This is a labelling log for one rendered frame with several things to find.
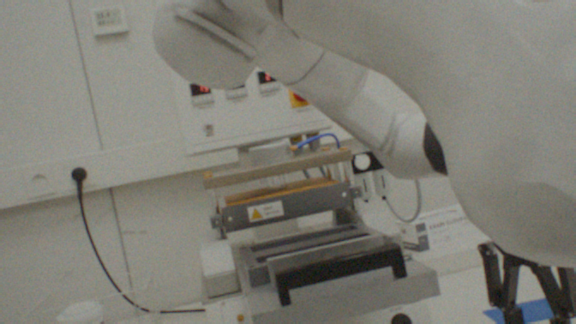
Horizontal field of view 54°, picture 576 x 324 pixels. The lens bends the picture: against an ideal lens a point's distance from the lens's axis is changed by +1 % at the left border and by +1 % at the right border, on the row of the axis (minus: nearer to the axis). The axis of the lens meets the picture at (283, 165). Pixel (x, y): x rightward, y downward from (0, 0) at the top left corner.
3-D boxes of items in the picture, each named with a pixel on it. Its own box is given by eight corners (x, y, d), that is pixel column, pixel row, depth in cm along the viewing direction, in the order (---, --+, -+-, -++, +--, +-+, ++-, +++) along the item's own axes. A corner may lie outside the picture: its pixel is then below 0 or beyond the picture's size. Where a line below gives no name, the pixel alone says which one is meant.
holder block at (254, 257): (242, 262, 90) (238, 247, 90) (361, 236, 92) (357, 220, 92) (250, 287, 73) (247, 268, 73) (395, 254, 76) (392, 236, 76)
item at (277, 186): (227, 214, 115) (218, 170, 115) (330, 193, 118) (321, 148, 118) (231, 225, 98) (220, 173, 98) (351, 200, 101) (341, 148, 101)
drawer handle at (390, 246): (279, 302, 65) (272, 268, 64) (402, 273, 67) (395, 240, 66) (281, 307, 63) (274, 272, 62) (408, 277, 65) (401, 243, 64)
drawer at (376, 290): (239, 285, 92) (230, 238, 91) (368, 255, 95) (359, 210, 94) (257, 347, 62) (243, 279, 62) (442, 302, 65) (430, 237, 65)
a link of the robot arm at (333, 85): (351, -12, 62) (526, 117, 75) (271, 33, 78) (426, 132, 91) (318, 76, 59) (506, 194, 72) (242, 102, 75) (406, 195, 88)
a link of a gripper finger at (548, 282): (531, 239, 82) (539, 237, 81) (567, 314, 80) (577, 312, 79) (516, 247, 80) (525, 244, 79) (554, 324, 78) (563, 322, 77)
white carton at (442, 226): (395, 247, 155) (390, 220, 155) (463, 227, 163) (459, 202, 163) (420, 252, 144) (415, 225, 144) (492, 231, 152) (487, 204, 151)
